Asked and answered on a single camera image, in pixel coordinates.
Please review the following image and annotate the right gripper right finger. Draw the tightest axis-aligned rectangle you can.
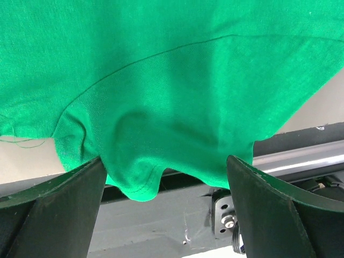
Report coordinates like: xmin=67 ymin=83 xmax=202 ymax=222
xmin=227 ymin=155 xmax=343 ymax=257

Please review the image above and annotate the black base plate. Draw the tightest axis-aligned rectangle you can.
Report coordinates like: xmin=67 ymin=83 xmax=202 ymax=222
xmin=88 ymin=123 xmax=343 ymax=257

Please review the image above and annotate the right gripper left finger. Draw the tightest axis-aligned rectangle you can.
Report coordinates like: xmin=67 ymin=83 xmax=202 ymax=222
xmin=1 ymin=158 xmax=107 ymax=258

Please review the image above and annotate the green t shirt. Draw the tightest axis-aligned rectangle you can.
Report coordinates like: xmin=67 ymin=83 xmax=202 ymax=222
xmin=1 ymin=1 xmax=343 ymax=202

